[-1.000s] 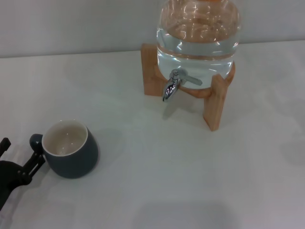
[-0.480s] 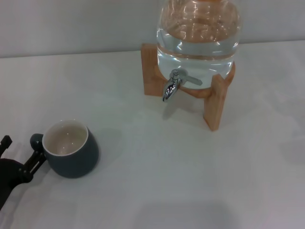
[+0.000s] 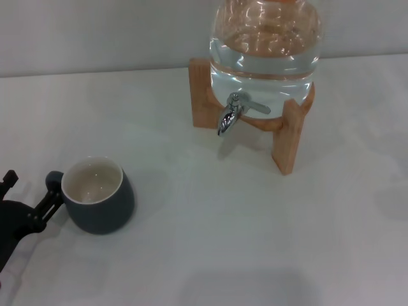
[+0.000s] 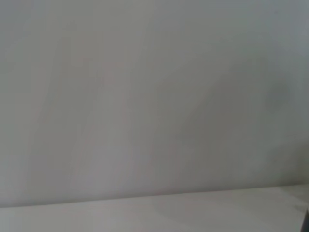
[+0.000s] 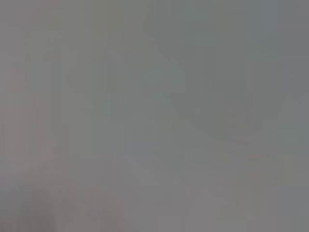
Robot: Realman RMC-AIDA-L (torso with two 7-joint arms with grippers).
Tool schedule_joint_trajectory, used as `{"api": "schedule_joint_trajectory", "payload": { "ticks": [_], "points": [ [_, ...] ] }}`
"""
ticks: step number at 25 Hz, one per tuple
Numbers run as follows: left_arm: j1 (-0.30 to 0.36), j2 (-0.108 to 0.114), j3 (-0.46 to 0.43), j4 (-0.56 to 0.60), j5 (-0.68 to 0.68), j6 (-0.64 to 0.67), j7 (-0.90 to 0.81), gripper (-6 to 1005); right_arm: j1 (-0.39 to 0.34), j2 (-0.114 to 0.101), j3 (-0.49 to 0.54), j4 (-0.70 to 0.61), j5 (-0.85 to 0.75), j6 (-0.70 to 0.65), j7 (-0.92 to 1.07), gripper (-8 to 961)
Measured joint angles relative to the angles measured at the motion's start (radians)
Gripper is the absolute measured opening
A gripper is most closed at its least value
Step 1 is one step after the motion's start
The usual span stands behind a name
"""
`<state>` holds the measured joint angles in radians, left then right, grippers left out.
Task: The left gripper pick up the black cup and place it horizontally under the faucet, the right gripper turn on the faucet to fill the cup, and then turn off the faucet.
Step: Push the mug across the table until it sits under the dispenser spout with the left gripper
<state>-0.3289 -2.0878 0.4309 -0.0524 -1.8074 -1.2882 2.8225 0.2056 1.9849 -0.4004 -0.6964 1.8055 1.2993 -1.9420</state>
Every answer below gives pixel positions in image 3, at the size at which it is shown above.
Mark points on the clear glass water dispenser jar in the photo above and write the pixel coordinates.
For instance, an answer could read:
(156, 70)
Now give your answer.
(264, 63)

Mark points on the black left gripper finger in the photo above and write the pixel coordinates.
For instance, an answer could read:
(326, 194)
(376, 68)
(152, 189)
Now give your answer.
(46, 210)
(9, 183)

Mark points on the chrome faucet with lever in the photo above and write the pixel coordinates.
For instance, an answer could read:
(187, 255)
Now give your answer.
(228, 119)

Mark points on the wooden dispenser stand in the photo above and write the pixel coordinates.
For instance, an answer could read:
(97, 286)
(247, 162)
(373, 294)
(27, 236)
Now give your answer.
(288, 143)

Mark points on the dark mug with white interior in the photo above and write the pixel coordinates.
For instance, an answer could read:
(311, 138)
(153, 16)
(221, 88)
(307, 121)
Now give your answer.
(105, 210)

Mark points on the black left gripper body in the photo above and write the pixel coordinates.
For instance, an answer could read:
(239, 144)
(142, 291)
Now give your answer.
(12, 223)

